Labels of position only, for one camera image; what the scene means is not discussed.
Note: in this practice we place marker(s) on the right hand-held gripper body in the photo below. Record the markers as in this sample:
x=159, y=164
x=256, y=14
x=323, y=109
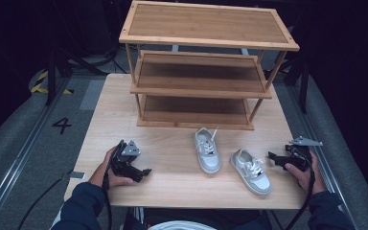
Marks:
x=300, y=155

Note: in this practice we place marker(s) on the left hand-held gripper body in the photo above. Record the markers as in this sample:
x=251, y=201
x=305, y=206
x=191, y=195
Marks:
x=123, y=163

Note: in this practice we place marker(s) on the grey white child sneaker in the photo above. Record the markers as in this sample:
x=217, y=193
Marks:
x=207, y=153
x=252, y=174

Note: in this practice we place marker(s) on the three-tier wooden shoe rack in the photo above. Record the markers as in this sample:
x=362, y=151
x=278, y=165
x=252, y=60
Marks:
x=204, y=28

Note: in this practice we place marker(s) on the person's left hand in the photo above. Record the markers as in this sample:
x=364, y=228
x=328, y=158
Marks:
x=103, y=172

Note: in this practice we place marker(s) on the person's right hand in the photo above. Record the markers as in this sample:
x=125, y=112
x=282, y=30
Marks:
x=313, y=180

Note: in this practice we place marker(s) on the grey tape piece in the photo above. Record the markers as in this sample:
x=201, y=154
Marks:
x=77, y=175

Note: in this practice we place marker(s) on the white round object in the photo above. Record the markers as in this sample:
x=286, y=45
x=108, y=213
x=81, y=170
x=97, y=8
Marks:
x=180, y=225

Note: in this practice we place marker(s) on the black metal stand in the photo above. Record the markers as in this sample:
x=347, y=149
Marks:
x=303, y=83
x=52, y=76

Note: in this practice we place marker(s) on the metal floor rail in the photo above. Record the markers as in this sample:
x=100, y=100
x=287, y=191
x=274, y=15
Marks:
x=22, y=153
x=319, y=150

